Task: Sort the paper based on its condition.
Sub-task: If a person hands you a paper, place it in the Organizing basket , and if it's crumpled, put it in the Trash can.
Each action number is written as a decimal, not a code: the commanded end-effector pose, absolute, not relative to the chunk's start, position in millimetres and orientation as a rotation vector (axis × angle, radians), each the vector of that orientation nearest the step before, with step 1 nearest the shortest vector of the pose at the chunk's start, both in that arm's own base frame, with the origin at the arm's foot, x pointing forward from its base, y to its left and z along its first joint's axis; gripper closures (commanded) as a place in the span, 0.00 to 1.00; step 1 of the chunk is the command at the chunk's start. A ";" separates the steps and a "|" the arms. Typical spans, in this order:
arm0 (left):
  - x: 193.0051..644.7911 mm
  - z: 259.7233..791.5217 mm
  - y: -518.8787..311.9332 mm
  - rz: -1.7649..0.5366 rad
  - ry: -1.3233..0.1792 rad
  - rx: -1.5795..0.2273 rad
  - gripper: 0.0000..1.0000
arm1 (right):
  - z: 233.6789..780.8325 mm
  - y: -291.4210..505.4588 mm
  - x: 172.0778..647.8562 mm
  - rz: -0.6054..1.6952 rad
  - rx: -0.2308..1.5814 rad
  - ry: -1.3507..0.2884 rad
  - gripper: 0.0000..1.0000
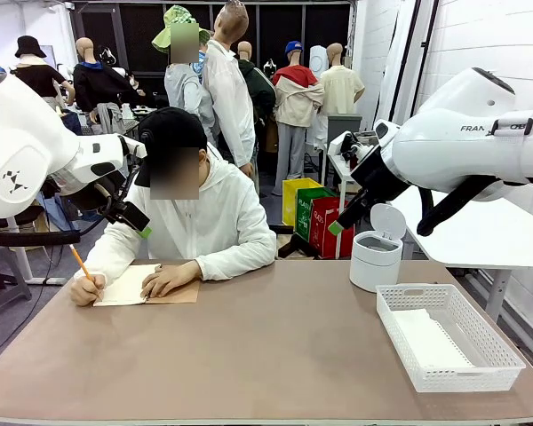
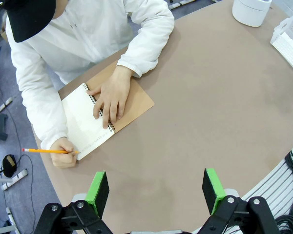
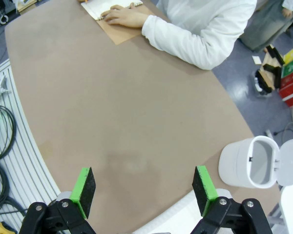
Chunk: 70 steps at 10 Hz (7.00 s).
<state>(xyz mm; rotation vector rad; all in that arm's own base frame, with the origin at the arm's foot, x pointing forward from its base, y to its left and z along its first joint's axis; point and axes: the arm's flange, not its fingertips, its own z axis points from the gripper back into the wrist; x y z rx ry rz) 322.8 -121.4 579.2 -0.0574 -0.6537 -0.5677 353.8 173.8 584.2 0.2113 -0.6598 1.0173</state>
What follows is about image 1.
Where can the yellow recycling bin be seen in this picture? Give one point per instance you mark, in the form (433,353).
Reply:
(293,199)

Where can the tall mannequin white shirt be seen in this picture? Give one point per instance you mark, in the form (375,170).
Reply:
(228,97)

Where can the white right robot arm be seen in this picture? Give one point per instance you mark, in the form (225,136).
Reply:
(462,151)

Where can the green recycling bin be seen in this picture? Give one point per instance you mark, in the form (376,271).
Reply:
(306,213)

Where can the mannequin blue cap red jacket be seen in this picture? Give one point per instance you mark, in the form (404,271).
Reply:
(297,102)

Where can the small white narrow table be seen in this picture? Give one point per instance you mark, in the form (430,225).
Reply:
(337,177)

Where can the person's right hand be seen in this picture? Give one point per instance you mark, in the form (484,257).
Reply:
(86,290)

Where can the mannequin torso blue jeans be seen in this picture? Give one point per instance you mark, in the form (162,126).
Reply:
(71,123)

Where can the yellow pencil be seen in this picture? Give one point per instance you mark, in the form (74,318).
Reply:
(82,266)

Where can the white desk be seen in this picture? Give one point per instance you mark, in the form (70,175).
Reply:
(24,266)

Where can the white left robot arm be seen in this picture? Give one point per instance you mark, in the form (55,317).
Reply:
(22,151)

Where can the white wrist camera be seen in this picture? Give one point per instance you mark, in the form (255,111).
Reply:
(133,148)
(351,144)

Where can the person's right forearm white sleeve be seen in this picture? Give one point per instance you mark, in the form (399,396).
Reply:
(106,253)

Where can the large white side table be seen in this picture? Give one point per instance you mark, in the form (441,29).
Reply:
(493,239)

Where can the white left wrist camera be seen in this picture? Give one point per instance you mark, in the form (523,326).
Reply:
(133,148)

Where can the mannequin dark green jacket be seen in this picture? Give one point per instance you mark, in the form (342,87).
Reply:
(260,89)

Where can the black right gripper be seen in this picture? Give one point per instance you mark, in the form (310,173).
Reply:
(377,175)

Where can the black chair base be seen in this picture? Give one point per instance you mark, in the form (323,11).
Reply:
(295,246)

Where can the mannequin black bucket hat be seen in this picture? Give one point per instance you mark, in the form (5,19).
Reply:
(37,75)

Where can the person's left forearm white sleeve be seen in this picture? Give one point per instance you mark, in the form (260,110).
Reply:
(242,262)

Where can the grey box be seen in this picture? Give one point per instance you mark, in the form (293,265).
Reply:
(343,128)

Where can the white round trash bin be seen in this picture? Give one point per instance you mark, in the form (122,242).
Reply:
(375,262)

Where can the spiral notebook brown cover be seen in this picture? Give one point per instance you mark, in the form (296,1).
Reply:
(124,288)

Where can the mannequin green checked hat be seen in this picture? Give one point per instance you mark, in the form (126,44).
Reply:
(182,84)

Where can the mannequin black hoodie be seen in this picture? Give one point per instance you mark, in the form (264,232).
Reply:
(97,84)

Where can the person's left hand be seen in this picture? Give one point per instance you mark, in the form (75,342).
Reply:
(173,277)

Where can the grey stool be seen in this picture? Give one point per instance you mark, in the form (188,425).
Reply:
(2,284)

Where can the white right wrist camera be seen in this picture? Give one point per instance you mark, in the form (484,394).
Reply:
(351,144)

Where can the mannequin cream shirt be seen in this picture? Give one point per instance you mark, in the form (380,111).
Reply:
(341,91)

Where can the white oval fan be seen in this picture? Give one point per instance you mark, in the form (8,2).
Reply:
(317,62)

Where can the white perforated plastic basket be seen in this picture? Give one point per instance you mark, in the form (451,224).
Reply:
(493,337)

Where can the black baseball cap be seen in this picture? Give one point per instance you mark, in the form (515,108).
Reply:
(169,128)

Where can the seated person white hooded jacket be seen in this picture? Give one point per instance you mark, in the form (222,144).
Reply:
(222,213)

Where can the red recycling bin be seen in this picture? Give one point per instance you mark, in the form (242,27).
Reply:
(324,213)

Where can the white paper sheet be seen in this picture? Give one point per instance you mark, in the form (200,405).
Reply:
(431,339)

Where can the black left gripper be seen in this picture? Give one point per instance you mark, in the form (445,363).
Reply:
(100,193)

